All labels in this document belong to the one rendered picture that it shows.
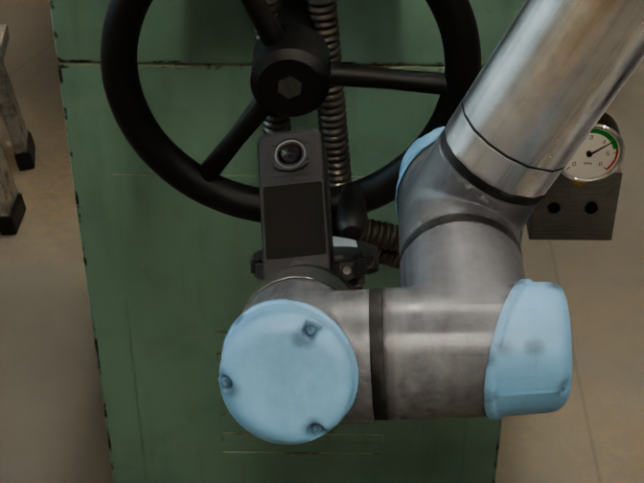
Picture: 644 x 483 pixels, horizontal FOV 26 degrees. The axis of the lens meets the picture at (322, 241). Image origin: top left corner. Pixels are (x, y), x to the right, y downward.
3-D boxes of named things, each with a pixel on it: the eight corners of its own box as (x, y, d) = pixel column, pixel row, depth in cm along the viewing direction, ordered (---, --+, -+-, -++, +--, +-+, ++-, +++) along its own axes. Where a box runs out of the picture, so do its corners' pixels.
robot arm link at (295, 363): (373, 451, 74) (214, 457, 75) (378, 397, 85) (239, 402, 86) (365, 307, 73) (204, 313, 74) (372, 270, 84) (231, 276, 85)
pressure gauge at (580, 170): (548, 199, 127) (557, 125, 122) (543, 175, 130) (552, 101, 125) (617, 200, 127) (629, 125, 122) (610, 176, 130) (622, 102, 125)
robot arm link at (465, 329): (556, 214, 82) (369, 221, 83) (578, 341, 73) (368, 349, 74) (552, 315, 87) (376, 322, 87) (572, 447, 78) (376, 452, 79)
